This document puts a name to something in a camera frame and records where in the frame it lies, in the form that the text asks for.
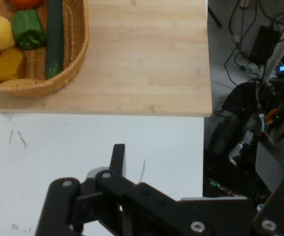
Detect wooden cutting board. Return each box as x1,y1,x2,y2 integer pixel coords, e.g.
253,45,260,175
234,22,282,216
0,0,213,117

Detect woven wicker basket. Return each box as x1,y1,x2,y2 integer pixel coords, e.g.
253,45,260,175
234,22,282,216
0,0,90,97

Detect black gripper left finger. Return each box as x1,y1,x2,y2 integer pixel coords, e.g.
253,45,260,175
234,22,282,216
35,144,182,236

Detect green circuit board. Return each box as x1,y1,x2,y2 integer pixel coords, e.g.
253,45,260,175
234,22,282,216
205,178,246,198

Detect orange persimmon with green calyx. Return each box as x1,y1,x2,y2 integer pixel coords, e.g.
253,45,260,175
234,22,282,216
10,0,44,11

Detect dark green cucumber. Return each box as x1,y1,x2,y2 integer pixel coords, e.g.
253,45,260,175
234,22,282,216
45,0,65,80

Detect green bell pepper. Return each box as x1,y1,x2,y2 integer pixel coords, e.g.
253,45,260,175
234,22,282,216
11,9,47,51

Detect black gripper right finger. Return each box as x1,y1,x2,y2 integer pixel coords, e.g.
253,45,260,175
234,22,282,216
252,168,284,236

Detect dark yellow toy pepper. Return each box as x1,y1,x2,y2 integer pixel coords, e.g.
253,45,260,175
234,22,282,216
0,47,26,83

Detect black floor cable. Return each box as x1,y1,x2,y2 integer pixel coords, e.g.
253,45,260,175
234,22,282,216
224,0,284,87

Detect grey metal box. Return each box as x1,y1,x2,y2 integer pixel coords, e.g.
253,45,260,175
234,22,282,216
254,122,284,194

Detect black power adapter brick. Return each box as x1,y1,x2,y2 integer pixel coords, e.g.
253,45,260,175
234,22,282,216
250,24,282,66

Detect black bag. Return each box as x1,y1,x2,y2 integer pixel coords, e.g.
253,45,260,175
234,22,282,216
209,82,265,154

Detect white slanted metal pole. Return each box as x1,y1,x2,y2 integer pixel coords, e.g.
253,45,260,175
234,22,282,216
261,14,284,83

